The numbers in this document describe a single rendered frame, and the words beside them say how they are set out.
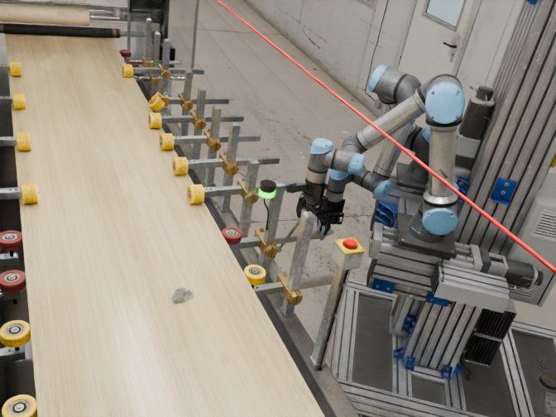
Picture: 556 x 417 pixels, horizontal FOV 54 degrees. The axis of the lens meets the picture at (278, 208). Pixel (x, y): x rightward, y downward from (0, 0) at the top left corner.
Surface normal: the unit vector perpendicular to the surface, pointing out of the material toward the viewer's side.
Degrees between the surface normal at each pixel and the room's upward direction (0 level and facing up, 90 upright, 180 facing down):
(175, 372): 0
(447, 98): 83
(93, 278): 0
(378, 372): 0
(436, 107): 83
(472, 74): 90
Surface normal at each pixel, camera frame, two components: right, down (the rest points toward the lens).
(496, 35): -0.93, 0.05
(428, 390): 0.16, -0.84
